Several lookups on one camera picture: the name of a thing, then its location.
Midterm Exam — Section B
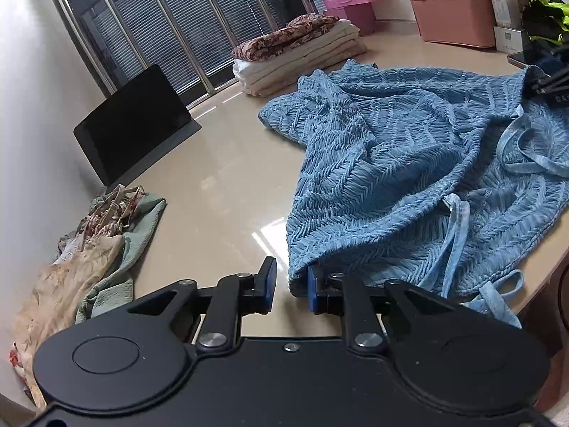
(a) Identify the black tablet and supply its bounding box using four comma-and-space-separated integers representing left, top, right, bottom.
73, 64, 202, 188

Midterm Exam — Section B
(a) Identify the green cloth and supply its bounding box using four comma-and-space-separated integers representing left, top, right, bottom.
75, 191, 167, 325

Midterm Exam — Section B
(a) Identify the brown floral folded cloth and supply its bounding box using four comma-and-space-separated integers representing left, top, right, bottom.
232, 14, 341, 63

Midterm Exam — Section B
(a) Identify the neon yellow black garment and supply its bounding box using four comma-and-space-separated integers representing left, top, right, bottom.
521, 0, 569, 47

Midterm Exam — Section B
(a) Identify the salmon pink storage box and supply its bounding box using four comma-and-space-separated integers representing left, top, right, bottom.
406, 0, 499, 49

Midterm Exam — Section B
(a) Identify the folded cream cloth stack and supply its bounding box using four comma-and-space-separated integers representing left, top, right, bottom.
232, 20, 368, 97

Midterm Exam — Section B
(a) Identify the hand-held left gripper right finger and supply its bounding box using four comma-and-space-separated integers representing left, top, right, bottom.
307, 264, 447, 352

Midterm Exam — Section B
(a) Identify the white carton box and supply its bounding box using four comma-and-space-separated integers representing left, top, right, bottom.
486, 0, 527, 54

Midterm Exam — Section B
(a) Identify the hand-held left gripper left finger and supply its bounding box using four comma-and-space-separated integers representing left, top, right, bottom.
127, 255, 278, 352

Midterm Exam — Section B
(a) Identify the metal window railing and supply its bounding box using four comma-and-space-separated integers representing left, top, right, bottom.
40, 0, 339, 107

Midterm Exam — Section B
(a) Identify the floral strap garment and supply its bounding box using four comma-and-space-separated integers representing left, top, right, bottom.
80, 184, 147, 243

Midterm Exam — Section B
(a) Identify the beige floral garment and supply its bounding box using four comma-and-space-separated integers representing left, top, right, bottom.
9, 231, 125, 410

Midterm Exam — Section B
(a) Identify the blue textured knit garment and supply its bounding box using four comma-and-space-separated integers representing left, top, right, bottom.
258, 59, 569, 330

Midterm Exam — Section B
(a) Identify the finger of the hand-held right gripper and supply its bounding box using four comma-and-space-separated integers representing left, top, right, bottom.
528, 68, 569, 96

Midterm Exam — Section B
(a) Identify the magenta lidded box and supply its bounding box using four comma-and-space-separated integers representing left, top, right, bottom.
322, 0, 403, 36

